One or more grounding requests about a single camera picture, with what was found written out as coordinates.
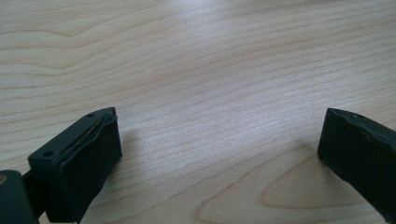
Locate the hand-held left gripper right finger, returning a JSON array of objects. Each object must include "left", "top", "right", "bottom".
[{"left": 317, "top": 107, "right": 396, "bottom": 224}]

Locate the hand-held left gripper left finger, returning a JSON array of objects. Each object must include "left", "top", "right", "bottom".
[{"left": 27, "top": 106, "right": 123, "bottom": 224}]

